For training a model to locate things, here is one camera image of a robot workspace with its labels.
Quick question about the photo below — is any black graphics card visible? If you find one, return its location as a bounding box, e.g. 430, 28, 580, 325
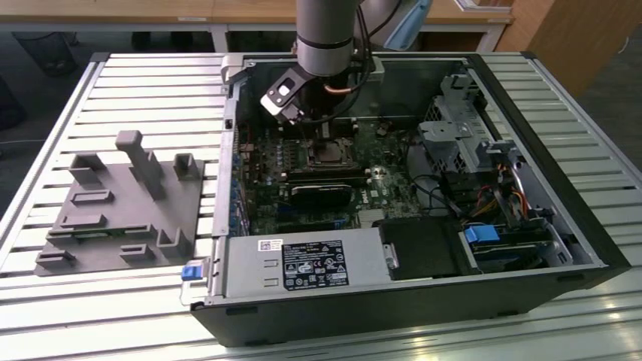
289, 181, 357, 208

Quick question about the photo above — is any silver metal drive cage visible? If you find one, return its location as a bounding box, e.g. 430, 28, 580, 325
417, 74, 528, 174

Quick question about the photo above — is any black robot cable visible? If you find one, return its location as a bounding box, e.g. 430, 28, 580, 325
346, 0, 406, 95

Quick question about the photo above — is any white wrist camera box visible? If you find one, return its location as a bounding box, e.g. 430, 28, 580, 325
259, 66, 309, 126

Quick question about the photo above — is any CPU socket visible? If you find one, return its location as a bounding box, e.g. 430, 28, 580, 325
302, 137, 361, 170

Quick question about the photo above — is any green motherboard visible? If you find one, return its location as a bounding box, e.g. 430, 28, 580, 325
235, 112, 418, 236

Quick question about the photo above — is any yellow orange wire bundle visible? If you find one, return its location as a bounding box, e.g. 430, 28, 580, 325
470, 161, 532, 226

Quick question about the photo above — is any black mesh waste bin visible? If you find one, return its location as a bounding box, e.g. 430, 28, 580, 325
11, 31, 81, 77

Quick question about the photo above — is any black open PC case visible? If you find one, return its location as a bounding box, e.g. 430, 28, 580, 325
189, 51, 632, 347

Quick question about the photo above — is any blue disk carrier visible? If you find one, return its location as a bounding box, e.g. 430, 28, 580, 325
464, 224, 502, 246

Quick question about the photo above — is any black hard disk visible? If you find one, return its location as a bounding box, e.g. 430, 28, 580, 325
470, 240, 552, 268

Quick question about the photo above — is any black plastic shroud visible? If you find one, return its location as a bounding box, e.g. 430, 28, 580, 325
374, 217, 477, 282

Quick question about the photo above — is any grey plastic parts rack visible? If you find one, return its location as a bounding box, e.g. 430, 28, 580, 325
33, 129, 207, 278

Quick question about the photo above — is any grey power supply unit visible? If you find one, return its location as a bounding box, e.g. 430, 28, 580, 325
221, 229, 401, 300

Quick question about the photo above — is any black RAM slot bank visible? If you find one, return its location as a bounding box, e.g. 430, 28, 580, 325
286, 168, 368, 186
281, 119, 361, 139

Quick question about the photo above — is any black internal cable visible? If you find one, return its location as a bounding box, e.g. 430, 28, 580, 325
410, 173, 466, 218

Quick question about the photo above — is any small square CPU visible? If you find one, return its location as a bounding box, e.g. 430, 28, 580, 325
318, 144, 349, 163

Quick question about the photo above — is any wooden cabinet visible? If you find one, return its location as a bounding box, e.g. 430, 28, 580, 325
496, 0, 642, 99

